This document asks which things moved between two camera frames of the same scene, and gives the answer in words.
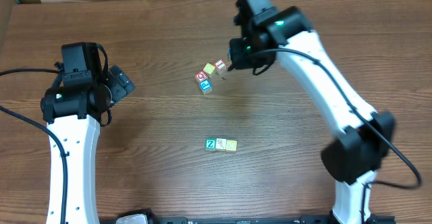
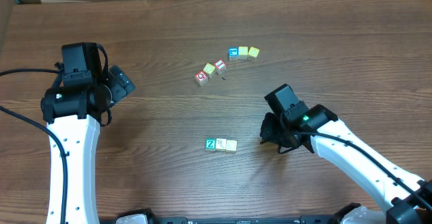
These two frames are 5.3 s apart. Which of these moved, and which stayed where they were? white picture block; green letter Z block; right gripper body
Moved: right gripper body
Stayed: white picture block; green letter Z block
